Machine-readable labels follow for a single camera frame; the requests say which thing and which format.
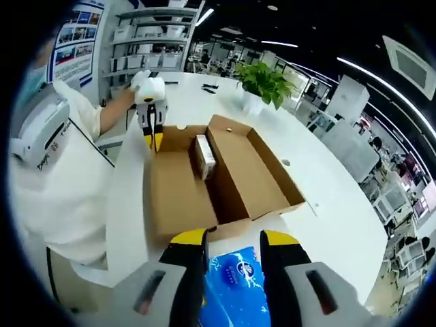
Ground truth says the ceiling air conditioner vent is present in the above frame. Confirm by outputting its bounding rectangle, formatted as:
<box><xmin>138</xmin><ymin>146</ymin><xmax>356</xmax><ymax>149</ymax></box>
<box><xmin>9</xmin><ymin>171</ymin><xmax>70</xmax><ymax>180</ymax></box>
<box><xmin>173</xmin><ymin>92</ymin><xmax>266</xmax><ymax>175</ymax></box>
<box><xmin>381</xmin><ymin>35</ymin><xmax>436</xmax><ymax>100</ymax></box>

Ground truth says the white carton box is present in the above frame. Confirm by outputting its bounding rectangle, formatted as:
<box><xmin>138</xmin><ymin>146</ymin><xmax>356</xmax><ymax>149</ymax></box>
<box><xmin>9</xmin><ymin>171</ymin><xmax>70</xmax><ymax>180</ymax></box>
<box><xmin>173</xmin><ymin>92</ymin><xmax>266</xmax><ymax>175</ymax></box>
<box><xmin>194</xmin><ymin>134</ymin><xmax>218</xmax><ymax>181</ymax></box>

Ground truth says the group of white office chairs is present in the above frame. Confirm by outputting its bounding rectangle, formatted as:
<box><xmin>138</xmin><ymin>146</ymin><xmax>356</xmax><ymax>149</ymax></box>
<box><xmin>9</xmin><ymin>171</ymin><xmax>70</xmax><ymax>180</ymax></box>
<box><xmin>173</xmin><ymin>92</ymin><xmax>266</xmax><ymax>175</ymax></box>
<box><xmin>360</xmin><ymin>159</ymin><xmax>435</xmax><ymax>294</ymax></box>

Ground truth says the white chest-worn device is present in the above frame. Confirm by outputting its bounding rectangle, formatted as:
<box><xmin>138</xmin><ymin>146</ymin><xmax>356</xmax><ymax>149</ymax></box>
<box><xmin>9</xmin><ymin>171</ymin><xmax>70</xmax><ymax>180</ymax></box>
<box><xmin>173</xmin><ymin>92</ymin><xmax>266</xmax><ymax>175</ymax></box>
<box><xmin>10</xmin><ymin>93</ymin><xmax>71</xmax><ymax>168</ymax></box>

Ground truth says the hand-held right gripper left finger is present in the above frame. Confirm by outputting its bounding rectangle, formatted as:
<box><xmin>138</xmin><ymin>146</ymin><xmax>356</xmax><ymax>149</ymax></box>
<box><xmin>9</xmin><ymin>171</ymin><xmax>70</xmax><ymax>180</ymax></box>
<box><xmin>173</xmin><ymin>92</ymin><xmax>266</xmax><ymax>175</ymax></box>
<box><xmin>111</xmin><ymin>228</ymin><xmax>210</xmax><ymax>327</ymax></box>

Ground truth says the blue soft tissue pack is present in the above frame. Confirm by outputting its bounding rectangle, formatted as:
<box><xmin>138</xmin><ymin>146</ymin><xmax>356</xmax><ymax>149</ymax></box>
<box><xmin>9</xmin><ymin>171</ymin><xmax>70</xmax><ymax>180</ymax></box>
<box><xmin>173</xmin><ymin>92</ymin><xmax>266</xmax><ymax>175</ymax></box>
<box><xmin>199</xmin><ymin>244</ymin><xmax>272</xmax><ymax>327</ymax></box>

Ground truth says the curved ceiling light strip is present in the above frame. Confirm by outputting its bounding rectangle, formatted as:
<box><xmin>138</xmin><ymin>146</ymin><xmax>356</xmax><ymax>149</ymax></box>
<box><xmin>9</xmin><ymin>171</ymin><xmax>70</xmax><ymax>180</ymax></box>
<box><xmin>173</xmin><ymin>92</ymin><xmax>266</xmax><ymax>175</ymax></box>
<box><xmin>336</xmin><ymin>57</ymin><xmax>436</xmax><ymax>136</ymax></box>

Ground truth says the potted green plant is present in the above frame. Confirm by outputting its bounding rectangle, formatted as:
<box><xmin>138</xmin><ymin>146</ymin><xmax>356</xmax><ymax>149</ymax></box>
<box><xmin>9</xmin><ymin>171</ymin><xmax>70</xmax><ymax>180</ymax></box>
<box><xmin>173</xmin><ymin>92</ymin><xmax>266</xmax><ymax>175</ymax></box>
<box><xmin>233</xmin><ymin>61</ymin><xmax>297</xmax><ymax>115</ymax></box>

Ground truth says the white storage shelf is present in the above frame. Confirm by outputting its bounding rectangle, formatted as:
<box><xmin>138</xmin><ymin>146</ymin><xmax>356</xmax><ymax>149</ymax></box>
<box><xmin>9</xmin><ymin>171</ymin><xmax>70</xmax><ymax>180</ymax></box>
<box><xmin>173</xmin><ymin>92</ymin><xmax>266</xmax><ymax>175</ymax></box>
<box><xmin>102</xmin><ymin>0</ymin><xmax>205</xmax><ymax>90</ymax></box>

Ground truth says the wall poster board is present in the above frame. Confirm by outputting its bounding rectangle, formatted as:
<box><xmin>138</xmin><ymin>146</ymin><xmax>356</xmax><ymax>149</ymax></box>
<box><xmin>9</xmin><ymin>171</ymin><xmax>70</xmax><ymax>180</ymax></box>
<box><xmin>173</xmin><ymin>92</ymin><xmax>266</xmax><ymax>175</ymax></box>
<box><xmin>47</xmin><ymin>3</ymin><xmax>104</xmax><ymax>90</ymax></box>

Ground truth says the brown cardboard shoe box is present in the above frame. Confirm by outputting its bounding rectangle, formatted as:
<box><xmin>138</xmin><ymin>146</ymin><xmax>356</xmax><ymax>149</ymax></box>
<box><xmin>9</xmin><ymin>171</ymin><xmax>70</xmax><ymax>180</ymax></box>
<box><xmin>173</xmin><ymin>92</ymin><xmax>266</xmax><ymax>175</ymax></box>
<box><xmin>144</xmin><ymin>114</ymin><xmax>307</xmax><ymax>245</ymax></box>

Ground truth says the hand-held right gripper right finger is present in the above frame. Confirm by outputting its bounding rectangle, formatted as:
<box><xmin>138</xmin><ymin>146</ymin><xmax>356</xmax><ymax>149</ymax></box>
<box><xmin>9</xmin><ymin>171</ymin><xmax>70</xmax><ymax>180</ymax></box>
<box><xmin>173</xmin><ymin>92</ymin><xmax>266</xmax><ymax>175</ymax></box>
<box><xmin>260</xmin><ymin>229</ymin><xmax>373</xmax><ymax>327</ymax></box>

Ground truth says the white table power strip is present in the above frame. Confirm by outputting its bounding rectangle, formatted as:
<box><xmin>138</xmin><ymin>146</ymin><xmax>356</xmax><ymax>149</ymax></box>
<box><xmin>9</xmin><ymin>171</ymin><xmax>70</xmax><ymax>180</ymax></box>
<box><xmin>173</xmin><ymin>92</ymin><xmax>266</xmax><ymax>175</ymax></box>
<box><xmin>279</xmin><ymin>158</ymin><xmax>321</xmax><ymax>219</ymax></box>

